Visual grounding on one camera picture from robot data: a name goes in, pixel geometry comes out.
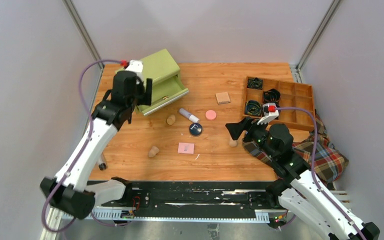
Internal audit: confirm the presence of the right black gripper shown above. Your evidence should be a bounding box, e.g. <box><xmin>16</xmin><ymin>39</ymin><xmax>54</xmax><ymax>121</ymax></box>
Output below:
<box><xmin>226</xmin><ymin>115</ymin><xmax>277</xmax><ymax>160</ymax></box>

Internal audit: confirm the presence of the green metal drawer cabinet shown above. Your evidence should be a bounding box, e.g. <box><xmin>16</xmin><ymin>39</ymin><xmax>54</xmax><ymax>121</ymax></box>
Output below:
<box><xmin>115</xmin><ymin>48</ymin><xmax>190</xmax><ymax>117</ymax></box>

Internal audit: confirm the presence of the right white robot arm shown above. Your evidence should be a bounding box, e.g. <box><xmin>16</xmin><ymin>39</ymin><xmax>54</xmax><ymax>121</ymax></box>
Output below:
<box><xmin>225</xmin><ymin>117</ymin><xmax>380</xmax><ymax>240</ymax></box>

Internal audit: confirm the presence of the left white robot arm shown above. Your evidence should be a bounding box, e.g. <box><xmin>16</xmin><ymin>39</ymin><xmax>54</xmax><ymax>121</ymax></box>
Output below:
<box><xmin>40</xmin><ymin>70</ymin><xmax>153</xmax><ymax>220</ymax></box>

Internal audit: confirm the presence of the beige makeup sponge right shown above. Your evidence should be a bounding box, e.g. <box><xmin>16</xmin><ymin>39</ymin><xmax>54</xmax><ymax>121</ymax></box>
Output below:
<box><xmin>228</xmin><ymin>139</ymin><xmax>238</xmax><ymax>148</ymax></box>

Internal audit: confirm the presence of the beige makeup sponge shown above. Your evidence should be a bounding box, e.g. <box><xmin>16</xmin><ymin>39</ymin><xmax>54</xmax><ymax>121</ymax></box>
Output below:
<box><xmin>166</xmin><ymin>114</ymin><xmax>176</xmax><ymax>126</ymax></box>
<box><xmin>228</xmin><ymin>139</ymin><xmax>238</xmax><ymax>148</ymax></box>
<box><xmin>148</xmin><ymin>146</ymin><xmax>160</xmax><ymax>158</ymax></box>

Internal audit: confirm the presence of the beige makeup sponge centre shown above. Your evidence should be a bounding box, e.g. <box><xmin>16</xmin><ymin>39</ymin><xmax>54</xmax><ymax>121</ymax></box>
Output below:
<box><xmin>166</xmin><ymin>114</ymin><xmax>176</xmax><ymax>126</ymax></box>

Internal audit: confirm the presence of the beige makeup sponge front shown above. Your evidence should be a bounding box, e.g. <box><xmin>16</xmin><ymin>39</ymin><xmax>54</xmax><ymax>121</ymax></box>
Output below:
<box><xmin>148</xmin><ymin>146</ymin><xmax>160</xmax><ymax>158</ymax></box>

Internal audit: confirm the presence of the pink round compact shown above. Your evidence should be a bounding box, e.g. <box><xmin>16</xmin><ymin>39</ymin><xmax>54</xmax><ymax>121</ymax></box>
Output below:
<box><xmin>205</xmin><ymin>110</ymin><xmax>217</xmax><ymax>121</ymax></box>

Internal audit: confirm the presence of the dark blue round compact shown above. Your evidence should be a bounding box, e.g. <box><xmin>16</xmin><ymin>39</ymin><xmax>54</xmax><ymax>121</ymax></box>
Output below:
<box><xmin>188</xmin><ymin>123</ymin><xmax>203</xmax><ymax>137</ymax></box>

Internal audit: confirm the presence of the white cosmetic tube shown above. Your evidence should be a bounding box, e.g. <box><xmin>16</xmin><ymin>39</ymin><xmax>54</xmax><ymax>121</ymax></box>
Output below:
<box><xmin>178</xmin><ymin>108</ymin><xmax>200</xmax><ymax>123</ymax></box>

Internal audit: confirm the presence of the pink square card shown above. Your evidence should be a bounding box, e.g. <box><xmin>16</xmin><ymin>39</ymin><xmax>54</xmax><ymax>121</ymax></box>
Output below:
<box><xmin>177</xmin><ymin>142</ymin><xmax>195</xmax><ymax>155</ymax></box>

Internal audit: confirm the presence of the wooden compartment organizer tray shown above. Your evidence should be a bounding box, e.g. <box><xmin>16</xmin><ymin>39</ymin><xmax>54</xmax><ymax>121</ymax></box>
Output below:
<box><xmin>239</xmin><ymin>76</ymin><xmax>315</xmax><ymax>131</ymax></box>

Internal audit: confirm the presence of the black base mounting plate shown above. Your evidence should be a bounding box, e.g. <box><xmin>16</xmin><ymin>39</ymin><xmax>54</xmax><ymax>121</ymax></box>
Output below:
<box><xmin>102</xmin><ymin>181</ymin><xmax>292</xmax><ymax>223</ymax></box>

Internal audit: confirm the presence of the small clear bottle black cap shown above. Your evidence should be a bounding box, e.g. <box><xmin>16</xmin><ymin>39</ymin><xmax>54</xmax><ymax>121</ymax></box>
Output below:
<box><xmin>97</xmin><ymin>153</ymin><xmax>108</xmax><ymax>171</ymax></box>

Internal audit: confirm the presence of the plaid flannel shirt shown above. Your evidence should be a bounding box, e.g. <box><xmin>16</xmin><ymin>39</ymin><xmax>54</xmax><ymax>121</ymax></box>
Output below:
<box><xmin>242</xmin><ymin>114</ymin><xmax>350</xmax><ymax>185</ymax></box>

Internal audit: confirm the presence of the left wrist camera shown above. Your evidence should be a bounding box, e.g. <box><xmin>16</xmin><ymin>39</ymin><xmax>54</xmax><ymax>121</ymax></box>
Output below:
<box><xmin>124</xmin><ymin>60</ymin><xmax>145</xmax><ymax>82</ymax></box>

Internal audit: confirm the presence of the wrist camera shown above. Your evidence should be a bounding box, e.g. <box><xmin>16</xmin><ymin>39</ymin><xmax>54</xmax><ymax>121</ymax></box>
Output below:
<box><xmin>124</xmin><ymin>60</ymin><xmax>145</xmax><ymax>82</ymax></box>
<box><xmin>257</xmin><ymin>102</ymin><xmax>279</xmax><ymax>125</ymax></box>

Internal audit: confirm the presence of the black hair tie bundle left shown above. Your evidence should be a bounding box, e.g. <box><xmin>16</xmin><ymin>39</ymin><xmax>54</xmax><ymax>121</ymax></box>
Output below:
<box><xmin>244</xmin><ymin>100</ymin><xmax>263</xmax><ymax>117</ymax></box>

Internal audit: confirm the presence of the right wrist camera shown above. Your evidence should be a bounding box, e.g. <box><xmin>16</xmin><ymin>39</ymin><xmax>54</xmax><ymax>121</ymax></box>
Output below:
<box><xmin>257</xmin><ymin>102</ymin><xmax>279</xmax><ymax>125</ymax></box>

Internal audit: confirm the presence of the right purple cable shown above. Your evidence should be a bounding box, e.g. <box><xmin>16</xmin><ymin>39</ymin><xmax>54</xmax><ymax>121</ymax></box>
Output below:
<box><xmin>267</xmin><ymin>104</ymin><xmax>368</xmax><ymax>240</ymax></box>

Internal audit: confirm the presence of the purple cable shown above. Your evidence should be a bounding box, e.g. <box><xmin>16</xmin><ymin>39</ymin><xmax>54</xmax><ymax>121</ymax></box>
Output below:
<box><xmin>267</xmin><ymin>104</ymin><xmax>368</xmax><ymax>240</ymax></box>
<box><xmin>41</xmin><ymin>59</ymin><xmax>128</xmax><ymax>233</ymax></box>

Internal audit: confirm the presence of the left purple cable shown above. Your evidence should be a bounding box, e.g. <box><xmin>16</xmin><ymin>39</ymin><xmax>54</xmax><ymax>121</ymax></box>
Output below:
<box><xmin>41</xmin><ymin>59</ymin><xmax>128</xmax><ymax>233</ymax></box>

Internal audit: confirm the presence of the aluminium frame rail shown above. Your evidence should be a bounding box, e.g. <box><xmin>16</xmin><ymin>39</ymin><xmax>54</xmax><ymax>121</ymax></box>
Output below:
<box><xmin>39</xmin><ymin>185</ymin><xmax>362</xmax><ymax>240</ymax></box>

